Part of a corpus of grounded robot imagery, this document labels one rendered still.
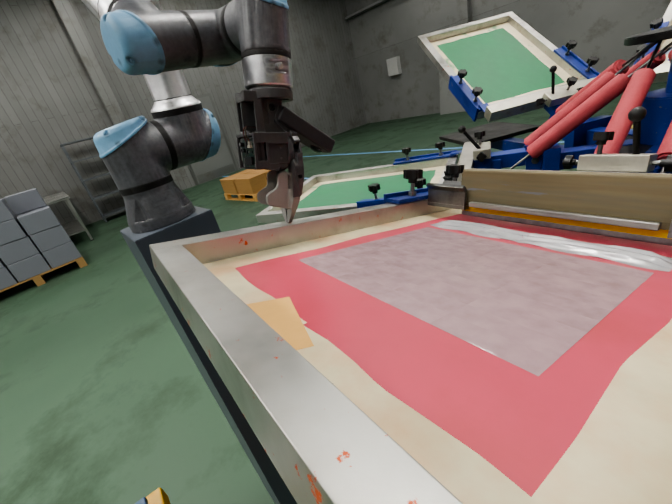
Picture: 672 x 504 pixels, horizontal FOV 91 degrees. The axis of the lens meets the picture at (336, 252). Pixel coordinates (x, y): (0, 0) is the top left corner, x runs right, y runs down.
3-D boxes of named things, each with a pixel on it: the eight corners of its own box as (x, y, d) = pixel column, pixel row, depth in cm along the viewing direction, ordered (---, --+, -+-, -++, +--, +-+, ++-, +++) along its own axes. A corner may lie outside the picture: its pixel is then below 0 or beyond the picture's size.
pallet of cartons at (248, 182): (289, 187, 624) (283, 166, 606) (251, 204, 579) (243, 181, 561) (259, 185, 710) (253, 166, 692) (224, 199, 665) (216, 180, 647)
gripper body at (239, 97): (239, 172, 56) (230, 93, 52) (285, 168, 60) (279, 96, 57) (258, 173, 50) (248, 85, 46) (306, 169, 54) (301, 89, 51)
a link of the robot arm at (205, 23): (163, 20, 53) (193, -3, 46) (222, 17, 60) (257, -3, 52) (183, 74, 56) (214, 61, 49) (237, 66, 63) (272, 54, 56)
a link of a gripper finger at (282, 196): (264, 226, 56) (258, 171, 53) (294, 221, 60) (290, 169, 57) (272, 230, 54) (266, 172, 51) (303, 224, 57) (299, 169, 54)
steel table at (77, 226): (85, 227, 755) (60, 187, 714) (95, 239, 619) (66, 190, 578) (48, 240, 717) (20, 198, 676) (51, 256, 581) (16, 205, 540)
